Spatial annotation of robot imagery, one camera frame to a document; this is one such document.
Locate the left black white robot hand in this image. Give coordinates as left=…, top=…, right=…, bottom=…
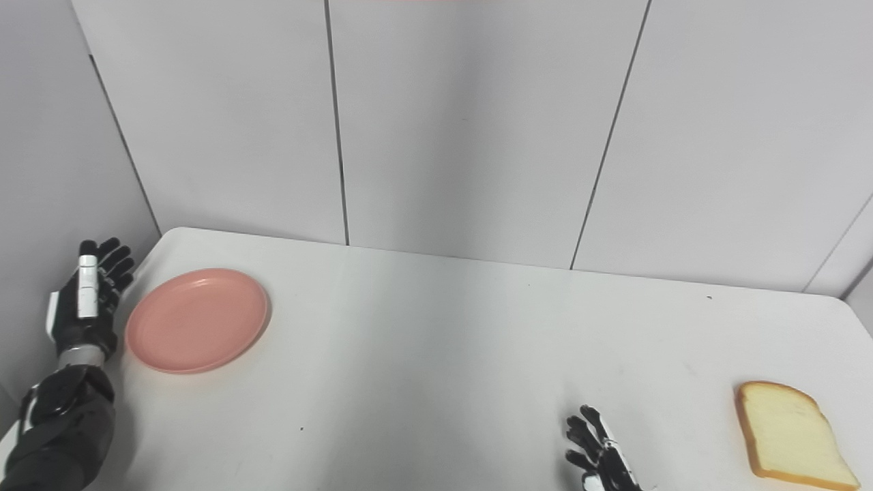
left=45, top=237, right=136, bottom=359

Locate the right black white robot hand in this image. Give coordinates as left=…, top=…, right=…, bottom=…
left=564, top=405, right=643, bottom=491

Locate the pink round plate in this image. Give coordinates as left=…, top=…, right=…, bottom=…
left=125, top=268, right=271, bottom=375

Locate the slice of white bread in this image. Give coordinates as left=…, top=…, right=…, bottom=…
left=734, top=381, right=862, bottom=491

